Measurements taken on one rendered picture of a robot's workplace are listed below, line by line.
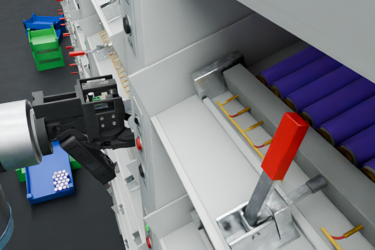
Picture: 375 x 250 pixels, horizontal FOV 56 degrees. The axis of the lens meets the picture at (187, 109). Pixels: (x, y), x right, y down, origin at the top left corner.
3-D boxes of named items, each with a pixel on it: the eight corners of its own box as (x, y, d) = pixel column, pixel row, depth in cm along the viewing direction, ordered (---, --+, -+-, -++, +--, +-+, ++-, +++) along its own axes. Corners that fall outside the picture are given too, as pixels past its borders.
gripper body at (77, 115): (128, 97, 46) (29, 115, 42) (132, 148, 51) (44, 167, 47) (116, 72, 52) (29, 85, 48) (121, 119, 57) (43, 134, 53)
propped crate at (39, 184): (75, 192, 167) (73, 186, 161) (30, 204, 161) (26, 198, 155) (66, 140, 183) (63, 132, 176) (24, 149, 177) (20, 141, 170)
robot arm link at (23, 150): (9, 184, 46) (11, 141, 53) (48, 176, 47) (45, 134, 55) (-12, 130, 41) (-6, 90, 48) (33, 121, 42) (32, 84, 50)
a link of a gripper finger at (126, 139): (162, 133, 50) (99, 144, 48) (162, 142, 51) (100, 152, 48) (154, 115, 53) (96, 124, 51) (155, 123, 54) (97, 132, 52)
